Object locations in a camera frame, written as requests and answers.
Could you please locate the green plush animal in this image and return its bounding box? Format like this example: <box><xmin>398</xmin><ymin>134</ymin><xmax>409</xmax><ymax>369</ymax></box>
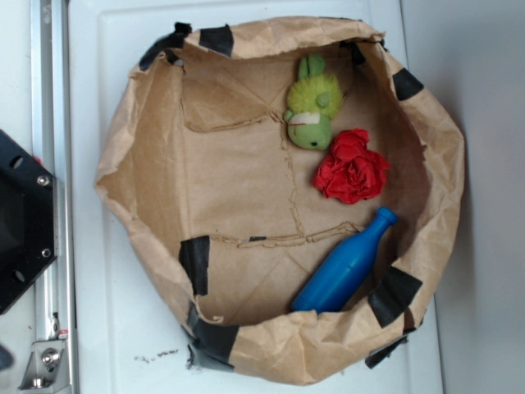
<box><xmin>284</xmin><ymin>53</ymin><xmax>344</xmax><ymax>150</ymax></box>

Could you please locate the brown paper bag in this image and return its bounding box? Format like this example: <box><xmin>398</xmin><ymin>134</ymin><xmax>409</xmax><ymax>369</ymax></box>
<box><xmin>95</xmin><ymin>16</ymin><xmax>464</xmax><ymax>385</ymax></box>

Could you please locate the red crumpled paper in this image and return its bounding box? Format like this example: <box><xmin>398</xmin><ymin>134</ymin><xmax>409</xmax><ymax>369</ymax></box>
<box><xmin>312</xmin><ymin>128</ymin><xmax>390</xmax><ymax>204</ymax></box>

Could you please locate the blue plastic bottle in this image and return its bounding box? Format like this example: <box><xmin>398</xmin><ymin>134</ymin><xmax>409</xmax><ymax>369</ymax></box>
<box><xmin>291</xmin><ymin>207</ymin><xmax>398</xmax><ymax>314</ymax></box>

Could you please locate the aluminium frame rail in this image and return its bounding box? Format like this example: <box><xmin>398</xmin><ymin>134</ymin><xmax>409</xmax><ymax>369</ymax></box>
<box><xmin>30</xmin><ymin>1</ymin><xmax>80</xmax><ymax>393</ymax></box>

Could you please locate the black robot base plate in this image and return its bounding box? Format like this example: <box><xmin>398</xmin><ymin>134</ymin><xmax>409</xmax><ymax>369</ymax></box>
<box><xmin>1</xmin><ymin>132</ymin><xmax>57</xmax><ymax>314</ymax></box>

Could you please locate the metal corner bracket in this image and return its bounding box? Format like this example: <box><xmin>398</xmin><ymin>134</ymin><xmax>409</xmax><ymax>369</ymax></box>
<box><xmin>17</xmin><ymin>339</ymin><xmax>70</xmax><ymax>393</ymax></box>

